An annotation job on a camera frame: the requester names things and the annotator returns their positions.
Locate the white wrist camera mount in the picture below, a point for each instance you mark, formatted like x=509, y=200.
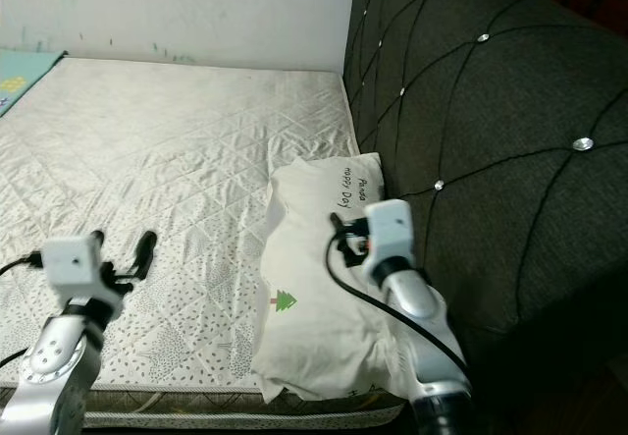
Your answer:
x=71, y=261
x=391, y=227

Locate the dark tufted headboard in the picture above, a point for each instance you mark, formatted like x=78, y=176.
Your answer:
x=510, y=91

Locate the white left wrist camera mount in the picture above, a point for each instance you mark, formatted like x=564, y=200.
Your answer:
x=71, y=261

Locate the white pillow with green tree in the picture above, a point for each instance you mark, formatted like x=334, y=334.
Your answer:
x=304, y=248

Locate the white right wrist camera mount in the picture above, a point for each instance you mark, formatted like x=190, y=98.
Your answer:
x=391, y=227

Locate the teal blanket with colourful shapes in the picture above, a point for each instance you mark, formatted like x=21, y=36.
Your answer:
x=20, y=77

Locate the white quilted mattress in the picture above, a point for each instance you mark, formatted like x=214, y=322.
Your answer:
x=157, y=140

